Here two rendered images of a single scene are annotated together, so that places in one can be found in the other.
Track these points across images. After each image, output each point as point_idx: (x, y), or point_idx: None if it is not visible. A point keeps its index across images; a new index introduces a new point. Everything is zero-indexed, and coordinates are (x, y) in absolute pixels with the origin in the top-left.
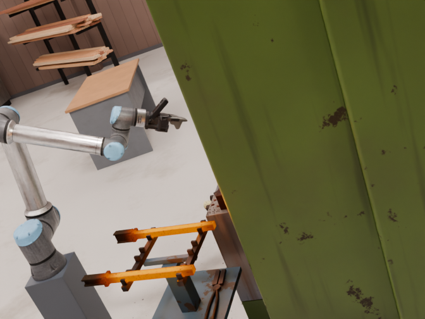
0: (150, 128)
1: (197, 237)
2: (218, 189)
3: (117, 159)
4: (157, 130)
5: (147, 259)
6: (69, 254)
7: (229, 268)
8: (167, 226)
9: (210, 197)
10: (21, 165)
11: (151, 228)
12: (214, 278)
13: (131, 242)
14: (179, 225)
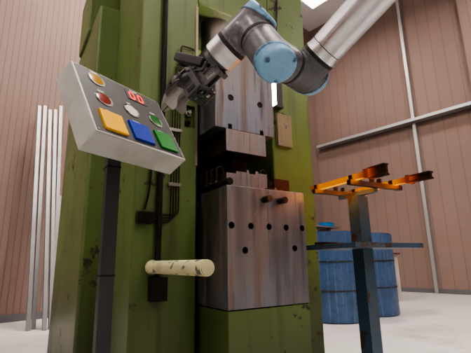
0: (216, 81)
1: (329, 190)
2: (280, 179)
3: (312, 94)
4: (214, 92)
5: (372, 188)
6: None
7: (310, 245)
8: (340, 178)
9: (270, 195)
10: None
11: (351, 174)
12: (329, 241)
13: (376, 178)
14: (331, 181)
